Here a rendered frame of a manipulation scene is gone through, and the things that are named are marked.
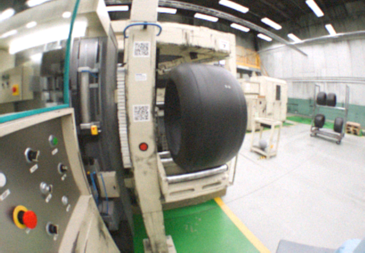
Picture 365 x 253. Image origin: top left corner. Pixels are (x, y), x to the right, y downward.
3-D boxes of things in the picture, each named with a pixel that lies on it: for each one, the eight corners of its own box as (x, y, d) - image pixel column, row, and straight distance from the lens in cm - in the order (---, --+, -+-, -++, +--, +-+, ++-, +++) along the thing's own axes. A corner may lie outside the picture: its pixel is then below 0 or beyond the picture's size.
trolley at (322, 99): (340, 146, 564) (347, 84, 552) (308, 136, 593) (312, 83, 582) (343, 142, 629) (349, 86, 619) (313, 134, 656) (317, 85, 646)
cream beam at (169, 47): (153, 44, 95) (154, 24, 101) (150, 54, 119) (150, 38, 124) (232, 53, 117) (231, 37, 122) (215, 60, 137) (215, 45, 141)
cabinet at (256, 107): (249, 133, 526) (251, 98, 510) (239, 129, 567) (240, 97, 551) (264, 130, 593) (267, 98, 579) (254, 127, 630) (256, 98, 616)
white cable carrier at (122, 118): (124, 167, 73) (117, 67, 66) (125, 163, 78) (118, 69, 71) (133, 167, 73) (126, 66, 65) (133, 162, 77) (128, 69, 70)
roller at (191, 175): (166, 186, 70) (165, 178, 67) (164, 180, 73) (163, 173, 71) (227, 172, 82) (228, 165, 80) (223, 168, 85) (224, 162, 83)
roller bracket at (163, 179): (162, 195, 68) (161, 178, 62) (153, 159, 102) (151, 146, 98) (169, 194, 69) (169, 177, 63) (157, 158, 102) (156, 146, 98)
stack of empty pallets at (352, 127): (359, 135, 846) (360, 126, 841) (343, 131, 851) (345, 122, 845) (360, 132, 972) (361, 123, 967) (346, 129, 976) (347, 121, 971)
